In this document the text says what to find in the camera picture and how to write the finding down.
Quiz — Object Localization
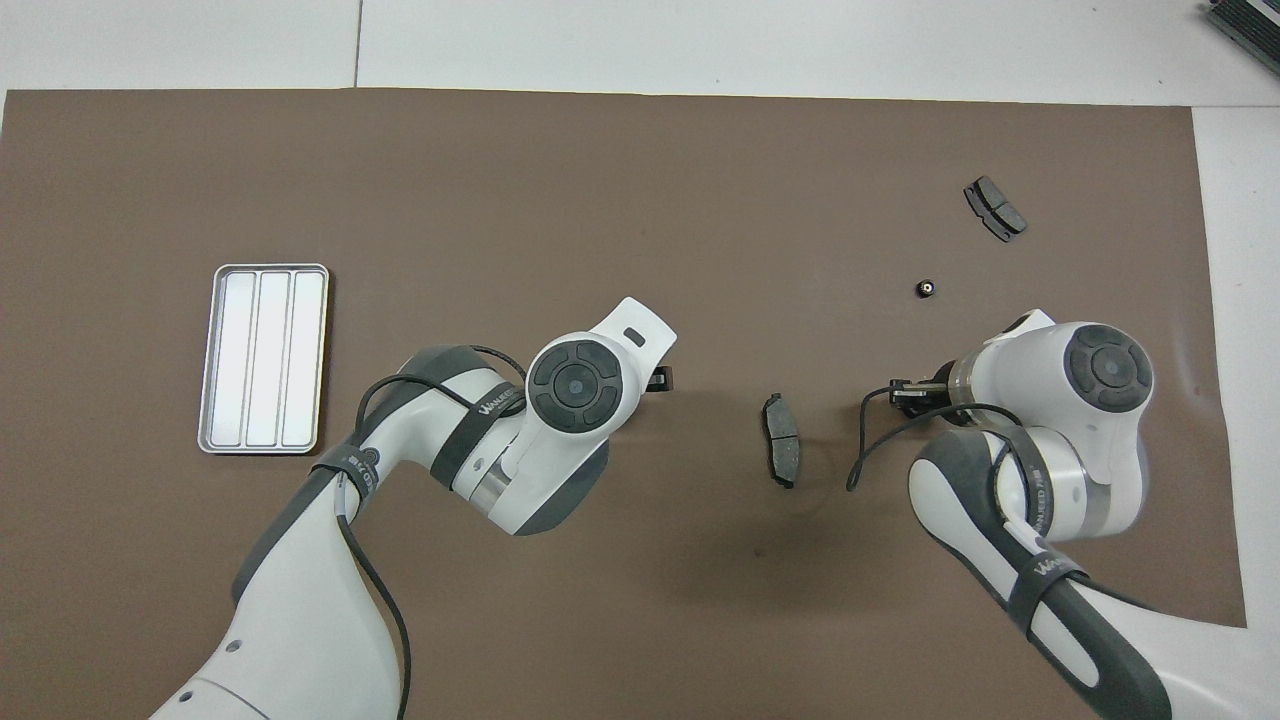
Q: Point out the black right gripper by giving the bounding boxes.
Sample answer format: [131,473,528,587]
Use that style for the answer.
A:
[889,361,963,423]

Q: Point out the silver metal tray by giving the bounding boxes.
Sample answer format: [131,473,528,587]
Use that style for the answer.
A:
[197,263,331,456]

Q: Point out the single grey brake pad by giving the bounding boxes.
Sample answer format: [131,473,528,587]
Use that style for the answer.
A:
[762,392,802,490]

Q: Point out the brown table mat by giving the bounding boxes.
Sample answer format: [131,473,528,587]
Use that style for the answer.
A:
[0,88,1259,720]

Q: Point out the stacked grey brake pads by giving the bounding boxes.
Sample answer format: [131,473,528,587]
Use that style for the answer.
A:
[963,175,1029,244]

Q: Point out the grey ribbed device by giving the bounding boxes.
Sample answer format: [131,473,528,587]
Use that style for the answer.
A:
[1205,0,1280,63]

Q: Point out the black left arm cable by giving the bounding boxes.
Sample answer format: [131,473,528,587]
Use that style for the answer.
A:
[335,345,528,720]

